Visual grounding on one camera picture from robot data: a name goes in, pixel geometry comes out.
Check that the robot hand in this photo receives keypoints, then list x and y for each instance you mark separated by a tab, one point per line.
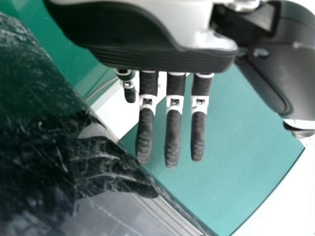
157	37

